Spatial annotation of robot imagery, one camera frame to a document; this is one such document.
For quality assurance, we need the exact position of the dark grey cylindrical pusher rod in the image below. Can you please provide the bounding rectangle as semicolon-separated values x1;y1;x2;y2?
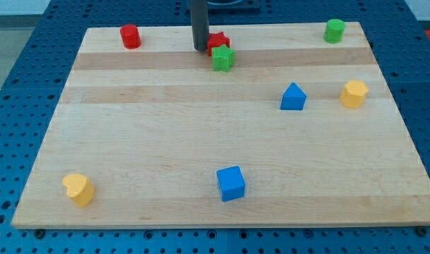
190;0;209;52

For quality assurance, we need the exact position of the red star block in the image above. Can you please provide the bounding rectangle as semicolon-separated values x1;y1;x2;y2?
207;32;231;56

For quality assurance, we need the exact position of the green star block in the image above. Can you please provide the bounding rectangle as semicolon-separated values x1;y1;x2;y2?
211;44;235;73

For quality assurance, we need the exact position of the red cylinder block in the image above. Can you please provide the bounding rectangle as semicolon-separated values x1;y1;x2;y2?
120;24;141;49

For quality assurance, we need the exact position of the blue triangular prism block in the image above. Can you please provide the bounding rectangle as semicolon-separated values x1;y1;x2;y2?
280;83;307;111

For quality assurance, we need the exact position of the green cylinder block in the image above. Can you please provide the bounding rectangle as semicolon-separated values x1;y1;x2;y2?
324;18;346;44

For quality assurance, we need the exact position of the light wooden board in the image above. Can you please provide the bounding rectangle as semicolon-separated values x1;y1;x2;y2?
12;22;430;229

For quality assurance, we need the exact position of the yellow hexagon block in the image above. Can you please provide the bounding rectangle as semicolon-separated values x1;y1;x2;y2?
339;80;369;109

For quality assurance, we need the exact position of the blue cube block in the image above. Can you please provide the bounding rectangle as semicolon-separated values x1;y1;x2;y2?
216;166;246;202

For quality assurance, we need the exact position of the yellow heart block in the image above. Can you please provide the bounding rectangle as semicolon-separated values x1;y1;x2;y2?
62;174;95;207

